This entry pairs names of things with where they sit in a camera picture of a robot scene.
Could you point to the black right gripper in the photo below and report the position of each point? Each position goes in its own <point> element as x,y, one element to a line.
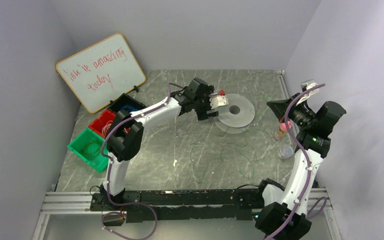
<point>286,110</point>

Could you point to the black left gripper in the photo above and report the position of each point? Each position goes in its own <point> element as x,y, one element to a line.
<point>206,108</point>

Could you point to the white perforated filament spool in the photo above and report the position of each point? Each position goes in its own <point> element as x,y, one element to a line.
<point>237,116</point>

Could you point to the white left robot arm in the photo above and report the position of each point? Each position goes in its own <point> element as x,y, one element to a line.
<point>133,119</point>

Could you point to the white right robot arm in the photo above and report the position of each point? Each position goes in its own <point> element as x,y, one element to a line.
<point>284,215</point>

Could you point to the pink capped small bottle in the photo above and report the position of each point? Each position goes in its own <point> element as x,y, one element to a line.
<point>282,131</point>

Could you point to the clear small jar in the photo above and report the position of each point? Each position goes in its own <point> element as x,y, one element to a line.
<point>285,152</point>

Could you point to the black storage bin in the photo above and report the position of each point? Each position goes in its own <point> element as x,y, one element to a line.
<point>126,103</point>

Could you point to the red storage bin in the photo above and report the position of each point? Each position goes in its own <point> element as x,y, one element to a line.
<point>101,125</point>

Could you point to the whiteboard with red writing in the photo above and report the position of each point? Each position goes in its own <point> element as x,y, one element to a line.
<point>102,72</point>

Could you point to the green storage bin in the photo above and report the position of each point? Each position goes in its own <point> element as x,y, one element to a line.
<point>87,146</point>

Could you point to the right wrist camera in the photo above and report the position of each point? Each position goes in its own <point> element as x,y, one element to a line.
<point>306,86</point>

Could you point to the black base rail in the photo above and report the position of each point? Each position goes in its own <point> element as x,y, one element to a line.
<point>164,205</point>

